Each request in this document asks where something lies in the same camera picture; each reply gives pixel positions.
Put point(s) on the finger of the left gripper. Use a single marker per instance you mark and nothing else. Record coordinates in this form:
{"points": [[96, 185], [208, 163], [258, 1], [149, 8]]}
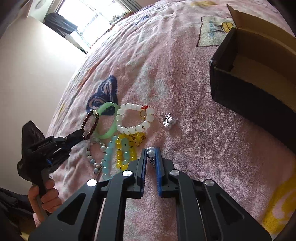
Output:
{"points": [[74, 138]]}

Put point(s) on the silver pearl earring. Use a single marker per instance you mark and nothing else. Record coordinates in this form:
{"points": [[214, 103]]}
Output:
{"points": [[151, 153], [168, 120]]}

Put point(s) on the pink patterned bed blanket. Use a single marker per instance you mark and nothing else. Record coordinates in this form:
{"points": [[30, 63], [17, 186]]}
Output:
{"points": [[160, 57]]}

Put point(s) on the dark hanging garment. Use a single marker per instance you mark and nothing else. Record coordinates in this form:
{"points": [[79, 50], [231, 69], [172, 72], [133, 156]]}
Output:
{"points": [[59, 24]]}

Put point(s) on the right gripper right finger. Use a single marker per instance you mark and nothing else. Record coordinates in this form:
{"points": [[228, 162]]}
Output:
{"points": [[204, 210]]}

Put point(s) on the black cardboard jewelry box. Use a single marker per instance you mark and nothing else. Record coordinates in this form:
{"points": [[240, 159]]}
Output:
{"points": [[253, 74]]}

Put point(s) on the person's left hand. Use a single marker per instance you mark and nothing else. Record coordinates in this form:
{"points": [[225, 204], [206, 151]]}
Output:
{"points": [[49, 202]]}

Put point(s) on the green jade bangle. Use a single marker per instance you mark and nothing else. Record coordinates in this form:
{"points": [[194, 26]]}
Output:
{"points": [[107, 125]]}

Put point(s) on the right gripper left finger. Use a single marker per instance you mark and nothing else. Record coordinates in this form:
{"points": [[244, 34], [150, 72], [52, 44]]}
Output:
{"points": [[97, 210]]}

